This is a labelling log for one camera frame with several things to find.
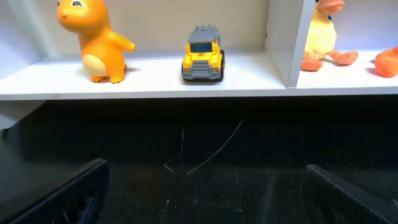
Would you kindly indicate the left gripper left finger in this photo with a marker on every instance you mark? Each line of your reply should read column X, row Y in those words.
column 62, row 202

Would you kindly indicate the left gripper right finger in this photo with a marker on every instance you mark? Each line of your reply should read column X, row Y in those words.
column 335, row 202

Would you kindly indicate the white shelf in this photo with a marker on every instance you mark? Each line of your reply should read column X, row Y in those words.
column 155, row 84

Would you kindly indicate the orange rubber toy animal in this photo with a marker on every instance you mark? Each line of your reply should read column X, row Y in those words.
column 96, row 40

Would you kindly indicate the grey and yellow toy truck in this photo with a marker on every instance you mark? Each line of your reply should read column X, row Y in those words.
column 202, row 59

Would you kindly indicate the white plush duck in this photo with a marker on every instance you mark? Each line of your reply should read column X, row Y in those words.
column 388, row 63

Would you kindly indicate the yellow plush duck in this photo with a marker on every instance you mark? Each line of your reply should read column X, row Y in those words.
column 320, row 34

